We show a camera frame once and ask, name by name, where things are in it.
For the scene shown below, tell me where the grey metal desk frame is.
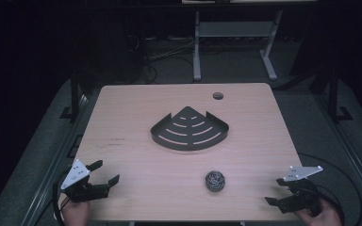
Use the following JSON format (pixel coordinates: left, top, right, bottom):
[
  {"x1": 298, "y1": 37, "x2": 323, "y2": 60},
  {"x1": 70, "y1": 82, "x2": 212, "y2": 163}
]
[{"x1": 191, "y1": 8, "x2": 285, "y2": 83}]

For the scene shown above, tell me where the black cable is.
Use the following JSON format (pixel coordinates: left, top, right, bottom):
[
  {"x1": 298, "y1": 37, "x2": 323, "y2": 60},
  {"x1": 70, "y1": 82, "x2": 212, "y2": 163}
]
[
  {"x1": 52, "y1": 169, "x2": 74, "y2": 226},
  {"x1": 296, "y1": 152, "x2": 362, "y2": 226}
]

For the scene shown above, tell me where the person's right hand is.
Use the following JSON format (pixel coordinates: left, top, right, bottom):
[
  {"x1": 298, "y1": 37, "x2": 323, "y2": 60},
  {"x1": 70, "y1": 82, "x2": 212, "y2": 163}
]
[{"x1": 295, "y1": 198, "x2": 343, "y2": 226}]

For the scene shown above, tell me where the black metal stand post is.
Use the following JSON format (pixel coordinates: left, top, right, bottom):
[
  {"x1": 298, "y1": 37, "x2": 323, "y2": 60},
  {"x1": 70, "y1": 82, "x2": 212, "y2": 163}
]
[
  {"x1": 59, "y1": 70, "x2": 83, "y2": 121},
  {"x1": 325, "y1": 65, "x2": 354, "y2": 124}
]

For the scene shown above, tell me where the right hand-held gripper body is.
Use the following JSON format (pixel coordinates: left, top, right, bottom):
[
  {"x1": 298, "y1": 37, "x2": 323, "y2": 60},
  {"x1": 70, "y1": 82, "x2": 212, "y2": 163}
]
[{"x1": 277, "y1": 165, "x2": 324, "y2": 218}]

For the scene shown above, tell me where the person's left hand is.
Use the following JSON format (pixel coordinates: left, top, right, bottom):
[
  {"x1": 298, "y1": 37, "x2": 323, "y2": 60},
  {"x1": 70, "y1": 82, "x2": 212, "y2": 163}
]
[{"x1": 61, "y1": 200, "x2": 91, "y2": 226}]

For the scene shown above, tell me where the bundle of floor cables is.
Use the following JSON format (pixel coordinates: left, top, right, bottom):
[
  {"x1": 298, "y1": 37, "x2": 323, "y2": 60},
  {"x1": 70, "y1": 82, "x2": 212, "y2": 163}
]
[{"x1": 125, "y1": 33, "x2": 199, "y2": 85}]

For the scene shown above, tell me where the black metal corner shelf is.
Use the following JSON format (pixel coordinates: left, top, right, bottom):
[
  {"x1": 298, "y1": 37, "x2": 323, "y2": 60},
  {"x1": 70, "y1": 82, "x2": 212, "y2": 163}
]
[{"x1": 150, "y1": 105, "x2": 230, "y2": 152}]

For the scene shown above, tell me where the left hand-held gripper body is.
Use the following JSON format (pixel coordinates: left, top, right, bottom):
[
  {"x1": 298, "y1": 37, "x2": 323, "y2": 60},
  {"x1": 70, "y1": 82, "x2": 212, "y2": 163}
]
[{"x1": 59, "y1": 158, "x2": 111, "y2": 203}]

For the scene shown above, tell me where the steel wool scouring ball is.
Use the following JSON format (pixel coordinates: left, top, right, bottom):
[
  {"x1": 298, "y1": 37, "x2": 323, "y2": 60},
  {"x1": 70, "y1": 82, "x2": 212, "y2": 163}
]
[{"x1": 205, "y1": 169, "x2": 226, "y2": 193}]

